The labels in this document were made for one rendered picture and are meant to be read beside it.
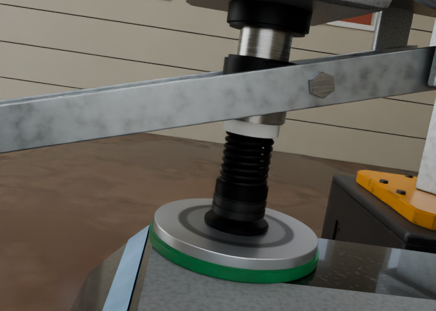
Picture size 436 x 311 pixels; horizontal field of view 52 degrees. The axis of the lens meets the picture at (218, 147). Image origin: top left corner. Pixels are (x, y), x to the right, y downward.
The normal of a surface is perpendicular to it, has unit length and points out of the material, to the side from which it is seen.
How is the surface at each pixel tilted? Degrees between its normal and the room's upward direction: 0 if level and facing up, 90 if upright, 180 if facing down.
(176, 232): 0
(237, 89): 90
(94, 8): 90
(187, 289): 0
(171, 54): 90
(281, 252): 0
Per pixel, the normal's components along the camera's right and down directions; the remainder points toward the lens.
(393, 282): 0.14, -0.98
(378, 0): 0.07, 0.55
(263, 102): 0.14, 0.19
